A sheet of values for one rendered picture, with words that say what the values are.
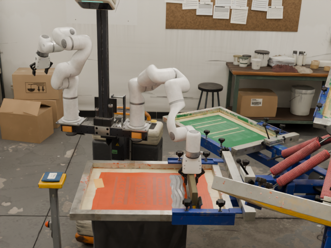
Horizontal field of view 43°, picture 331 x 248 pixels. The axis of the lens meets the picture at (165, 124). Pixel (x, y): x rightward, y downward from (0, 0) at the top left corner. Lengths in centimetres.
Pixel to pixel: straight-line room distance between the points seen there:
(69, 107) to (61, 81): 20
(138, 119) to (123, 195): 57
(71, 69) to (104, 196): 81
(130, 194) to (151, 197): 12
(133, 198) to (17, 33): 427
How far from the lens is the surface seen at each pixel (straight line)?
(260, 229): 379
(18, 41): 614
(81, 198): 215
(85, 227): 334
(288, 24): 611
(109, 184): 234
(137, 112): 257
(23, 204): 412
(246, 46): 601
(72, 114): 272
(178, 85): 221
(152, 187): 231
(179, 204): 215
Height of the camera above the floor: 208
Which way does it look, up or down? 20 degrees down
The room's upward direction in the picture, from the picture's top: 2 degrees clockwise
